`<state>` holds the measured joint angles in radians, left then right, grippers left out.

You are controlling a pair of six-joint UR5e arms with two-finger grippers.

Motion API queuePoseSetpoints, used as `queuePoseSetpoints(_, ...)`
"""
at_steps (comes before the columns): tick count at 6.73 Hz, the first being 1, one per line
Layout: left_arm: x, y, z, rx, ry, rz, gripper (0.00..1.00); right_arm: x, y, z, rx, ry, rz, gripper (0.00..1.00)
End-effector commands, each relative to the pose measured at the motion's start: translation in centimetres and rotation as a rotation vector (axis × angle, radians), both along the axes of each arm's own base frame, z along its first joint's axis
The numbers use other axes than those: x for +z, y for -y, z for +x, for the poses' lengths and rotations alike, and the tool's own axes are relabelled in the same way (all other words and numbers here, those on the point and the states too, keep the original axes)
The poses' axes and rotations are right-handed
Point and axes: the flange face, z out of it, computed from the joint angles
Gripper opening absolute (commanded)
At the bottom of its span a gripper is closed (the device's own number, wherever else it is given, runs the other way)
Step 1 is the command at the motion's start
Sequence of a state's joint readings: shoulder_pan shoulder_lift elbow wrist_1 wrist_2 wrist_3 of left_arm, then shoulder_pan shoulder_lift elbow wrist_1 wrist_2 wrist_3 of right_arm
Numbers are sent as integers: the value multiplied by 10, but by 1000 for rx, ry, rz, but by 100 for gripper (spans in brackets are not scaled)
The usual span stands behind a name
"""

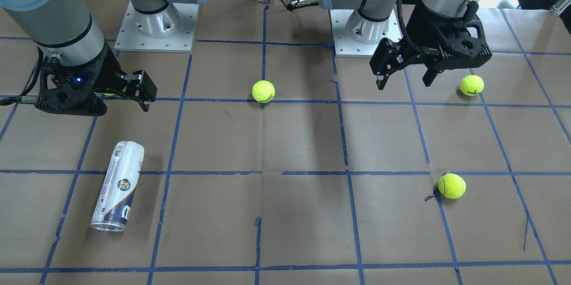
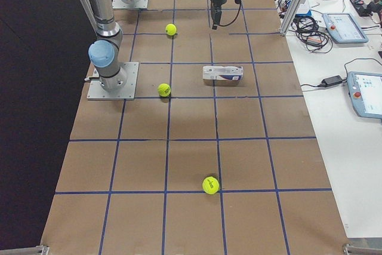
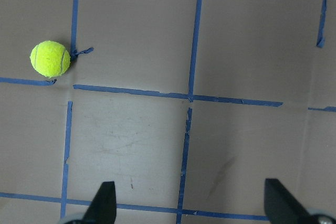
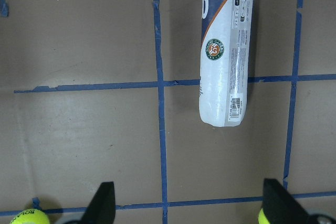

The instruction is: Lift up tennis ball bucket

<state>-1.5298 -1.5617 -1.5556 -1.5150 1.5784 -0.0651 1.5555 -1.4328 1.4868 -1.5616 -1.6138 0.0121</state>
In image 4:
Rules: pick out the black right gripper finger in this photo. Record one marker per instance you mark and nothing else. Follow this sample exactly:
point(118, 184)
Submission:
point(279, 206)

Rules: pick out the tennis ball near right base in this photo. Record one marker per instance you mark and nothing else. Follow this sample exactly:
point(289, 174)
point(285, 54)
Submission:
point(31, 216)

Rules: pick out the white tennis ball can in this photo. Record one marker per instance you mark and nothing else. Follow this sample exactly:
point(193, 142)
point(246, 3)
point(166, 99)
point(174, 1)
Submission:
point(225, 41)

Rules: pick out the centre tennis ball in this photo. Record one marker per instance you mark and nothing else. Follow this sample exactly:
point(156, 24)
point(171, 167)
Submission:
point(262, 217)

